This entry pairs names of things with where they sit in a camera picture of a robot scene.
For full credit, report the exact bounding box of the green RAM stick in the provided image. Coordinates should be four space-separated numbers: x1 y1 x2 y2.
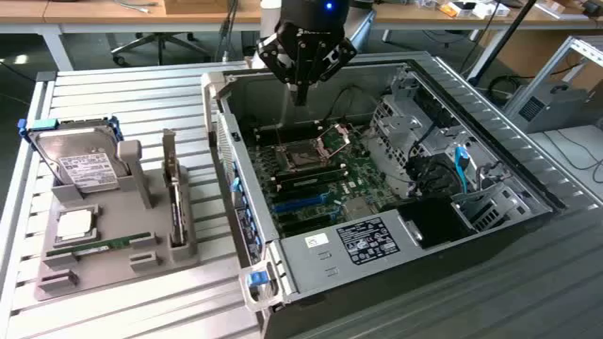
46 232 156 257

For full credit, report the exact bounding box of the grey chipset heatsink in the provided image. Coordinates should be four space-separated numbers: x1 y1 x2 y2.
343 196 380 220

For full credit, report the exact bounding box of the black open PC case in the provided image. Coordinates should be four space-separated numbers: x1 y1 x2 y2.
200 56 566 339

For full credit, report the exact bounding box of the wooden desk with white legs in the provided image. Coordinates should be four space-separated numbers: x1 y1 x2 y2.
0 0 263 71

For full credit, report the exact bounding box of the black cable bundle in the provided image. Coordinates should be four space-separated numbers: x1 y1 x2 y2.
403 154 462 199

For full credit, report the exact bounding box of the white side table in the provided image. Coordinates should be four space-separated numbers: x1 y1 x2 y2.
525 123 603 203

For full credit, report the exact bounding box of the blue disk wire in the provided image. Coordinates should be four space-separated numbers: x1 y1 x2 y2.
454 143 474 195

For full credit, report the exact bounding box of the silver perforated disk bay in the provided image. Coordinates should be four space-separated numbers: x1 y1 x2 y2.
450 182 527 234

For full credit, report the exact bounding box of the black labelled RAM stick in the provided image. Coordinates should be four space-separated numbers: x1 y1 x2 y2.
280 172 348 193

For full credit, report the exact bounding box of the grey parts rack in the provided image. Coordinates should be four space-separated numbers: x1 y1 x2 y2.
35 139 204 302

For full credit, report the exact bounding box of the blue card retainer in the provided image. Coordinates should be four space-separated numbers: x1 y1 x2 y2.
230 177 263 256

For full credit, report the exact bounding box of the green motherboard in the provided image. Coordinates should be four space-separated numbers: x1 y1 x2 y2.
239 118 411 238

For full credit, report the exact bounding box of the silver CPU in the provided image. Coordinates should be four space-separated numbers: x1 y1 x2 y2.
55 208 95 238

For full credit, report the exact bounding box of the silver disk bay cage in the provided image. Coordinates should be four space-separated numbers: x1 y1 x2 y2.
370 66 473 170

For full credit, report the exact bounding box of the silver hard disk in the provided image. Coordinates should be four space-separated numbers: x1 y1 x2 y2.
34 121 132 194

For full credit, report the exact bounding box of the CPU socket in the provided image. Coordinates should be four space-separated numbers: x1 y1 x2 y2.
278 139 327 172

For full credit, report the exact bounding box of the grey power supply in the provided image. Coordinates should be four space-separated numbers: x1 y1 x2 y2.
276 208 428 296

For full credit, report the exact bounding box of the green graphics card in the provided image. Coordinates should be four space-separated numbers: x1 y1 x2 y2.
162 128 191 249

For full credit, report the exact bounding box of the grey loose cable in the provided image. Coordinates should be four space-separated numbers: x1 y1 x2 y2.
114 0 160 14

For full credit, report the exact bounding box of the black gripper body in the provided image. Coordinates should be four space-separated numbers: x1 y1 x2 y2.
275 0 352 45

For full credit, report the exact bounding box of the black expansion slot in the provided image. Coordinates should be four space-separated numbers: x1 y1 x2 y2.
280 219 342 237
276 210 339 227

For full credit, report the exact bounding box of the aluminium profile frame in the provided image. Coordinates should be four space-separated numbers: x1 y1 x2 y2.
502 34 603 119

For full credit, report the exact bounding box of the metal socket cover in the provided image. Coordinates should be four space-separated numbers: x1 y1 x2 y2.
316 122 354 157

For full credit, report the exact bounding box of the wooden desk with clutter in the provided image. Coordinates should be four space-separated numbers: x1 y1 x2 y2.
371 0 603 45

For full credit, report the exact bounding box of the black slanted pole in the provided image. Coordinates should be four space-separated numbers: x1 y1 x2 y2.
465 0 539 85

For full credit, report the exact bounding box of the grey metal box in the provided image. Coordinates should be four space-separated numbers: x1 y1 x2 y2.
517 83 603 134

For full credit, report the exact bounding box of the brown cardboard box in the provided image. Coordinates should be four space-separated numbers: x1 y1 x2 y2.
162 0 236 16

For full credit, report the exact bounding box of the office chair base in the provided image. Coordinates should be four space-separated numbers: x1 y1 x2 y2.
111 30 214 67

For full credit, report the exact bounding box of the coiled black cable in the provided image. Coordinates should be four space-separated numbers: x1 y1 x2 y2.
486 73 525 104

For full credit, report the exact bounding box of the black RAM slot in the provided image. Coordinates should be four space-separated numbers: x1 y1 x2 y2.
252 121 327 143
275 165 346 182

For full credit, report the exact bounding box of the blue disk caddy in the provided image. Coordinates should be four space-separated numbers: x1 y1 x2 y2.
18 114 127 156

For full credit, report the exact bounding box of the yellow small box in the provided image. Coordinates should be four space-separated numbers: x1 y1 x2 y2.
445 1 478 19

